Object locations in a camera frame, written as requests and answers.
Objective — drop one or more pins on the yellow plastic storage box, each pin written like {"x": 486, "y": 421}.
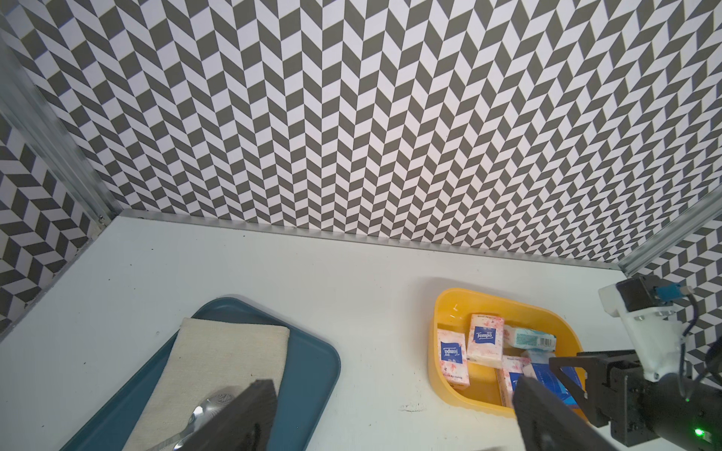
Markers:
{"x": 452, "y": 311}

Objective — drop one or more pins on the teal plastic tray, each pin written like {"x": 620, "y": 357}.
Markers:
{"x": 310, "y": 376}

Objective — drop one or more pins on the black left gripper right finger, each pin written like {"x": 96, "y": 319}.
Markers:
{"x": 546, "y": 423}

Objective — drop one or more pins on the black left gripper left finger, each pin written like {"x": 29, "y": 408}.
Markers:
{"x": 244, "y": 424}

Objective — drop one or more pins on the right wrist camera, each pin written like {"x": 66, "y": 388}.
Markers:
{"x": 645, "y": 304}

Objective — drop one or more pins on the pink floral Tempo tissue pack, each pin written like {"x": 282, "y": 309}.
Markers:
{"x": 453, "y": 358}
{"x": 485, "y": 340}

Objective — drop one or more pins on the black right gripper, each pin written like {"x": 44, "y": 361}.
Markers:
{"x": 610, "y": 389}

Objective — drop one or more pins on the mint green tissue pack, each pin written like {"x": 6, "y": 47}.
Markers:
{"x": 529, "y": 339}

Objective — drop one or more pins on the beige linen cloth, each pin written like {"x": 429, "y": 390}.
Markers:
{"x": 208, "y": 357}

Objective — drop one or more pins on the dark blue Tempo tissue pack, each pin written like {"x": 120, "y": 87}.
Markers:
{"x": 539, "y": 367}

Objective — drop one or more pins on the metal spoon white handle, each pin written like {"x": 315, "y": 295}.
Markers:
{"x": 200, "y": 416}

